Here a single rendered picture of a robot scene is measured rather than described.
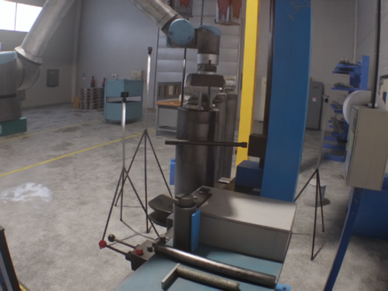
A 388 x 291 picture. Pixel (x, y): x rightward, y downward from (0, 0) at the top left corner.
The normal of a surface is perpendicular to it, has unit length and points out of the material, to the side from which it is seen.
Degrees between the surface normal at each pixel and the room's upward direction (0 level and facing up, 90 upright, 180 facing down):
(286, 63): 90
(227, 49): 90
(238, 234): 90
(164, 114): 90
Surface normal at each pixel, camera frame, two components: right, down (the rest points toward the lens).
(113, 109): -0.34, 0.20
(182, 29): 0.17, 0.30
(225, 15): -0.69, 0.13
